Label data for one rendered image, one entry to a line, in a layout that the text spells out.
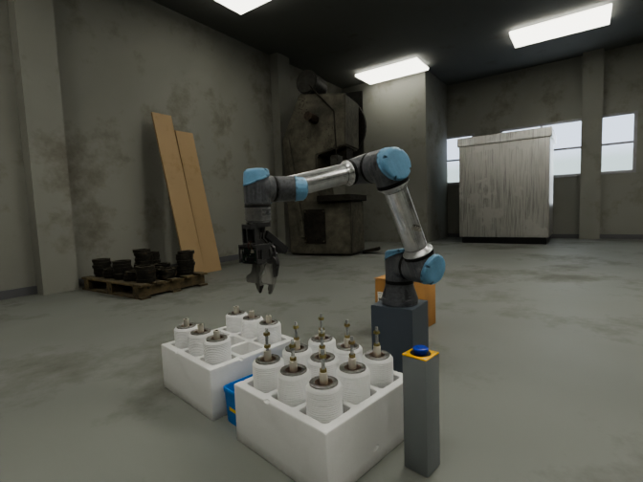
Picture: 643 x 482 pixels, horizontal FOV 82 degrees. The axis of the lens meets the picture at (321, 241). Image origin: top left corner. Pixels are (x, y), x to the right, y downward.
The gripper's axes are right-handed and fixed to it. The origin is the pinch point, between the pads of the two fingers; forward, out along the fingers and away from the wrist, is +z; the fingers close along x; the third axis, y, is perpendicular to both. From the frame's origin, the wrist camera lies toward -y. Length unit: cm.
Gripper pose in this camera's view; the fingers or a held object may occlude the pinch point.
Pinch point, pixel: (266, 288)
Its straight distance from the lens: 113.6
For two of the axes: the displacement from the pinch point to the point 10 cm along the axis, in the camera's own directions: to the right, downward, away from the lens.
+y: -5.4, 0.9, -8.4
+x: 8.4, 0.2, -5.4
